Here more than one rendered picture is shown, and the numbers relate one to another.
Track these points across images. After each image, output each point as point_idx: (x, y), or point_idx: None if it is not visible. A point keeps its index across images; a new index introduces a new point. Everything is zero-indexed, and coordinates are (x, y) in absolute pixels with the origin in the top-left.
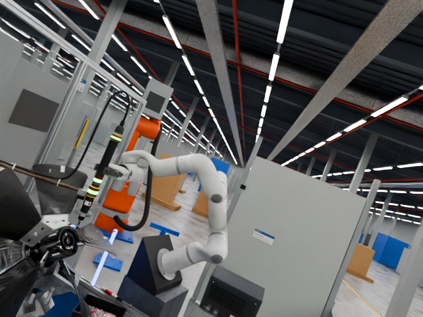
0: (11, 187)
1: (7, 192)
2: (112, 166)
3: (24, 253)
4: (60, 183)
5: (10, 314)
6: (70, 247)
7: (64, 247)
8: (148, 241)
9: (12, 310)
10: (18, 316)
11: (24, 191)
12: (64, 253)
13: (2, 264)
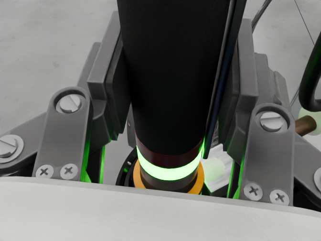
0: (266, 1)
1: (261, 7)
2: (123, 190)
3: None
4: (302, 117)
5: (131, 116)
6: (126, 183)
7: (133, 163)
8: None
9: (132, 117)
10: None
11: (253, 22)
12: (125, 160)
13: (212, 147)
